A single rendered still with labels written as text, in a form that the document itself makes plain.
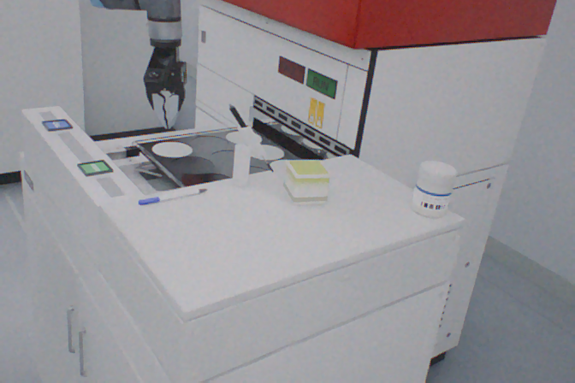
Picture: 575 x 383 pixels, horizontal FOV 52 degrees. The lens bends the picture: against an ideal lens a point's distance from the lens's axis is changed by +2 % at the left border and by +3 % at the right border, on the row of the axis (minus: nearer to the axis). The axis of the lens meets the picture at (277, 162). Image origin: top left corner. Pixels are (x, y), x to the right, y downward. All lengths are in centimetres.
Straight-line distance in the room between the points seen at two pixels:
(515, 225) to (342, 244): 203
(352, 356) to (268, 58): 87
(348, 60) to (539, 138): 160
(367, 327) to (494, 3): 90
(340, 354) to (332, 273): 20
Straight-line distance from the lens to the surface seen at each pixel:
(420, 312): 126
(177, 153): 148
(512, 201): 298
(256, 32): 171
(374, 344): 120
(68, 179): 127
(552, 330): 276
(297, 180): 110
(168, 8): 133
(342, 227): 108
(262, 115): 169
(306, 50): 152
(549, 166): 285
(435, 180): 115
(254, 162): 146
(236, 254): 97
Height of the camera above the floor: 149
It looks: 24 degrees down
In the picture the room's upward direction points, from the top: 6 degrees clockwise
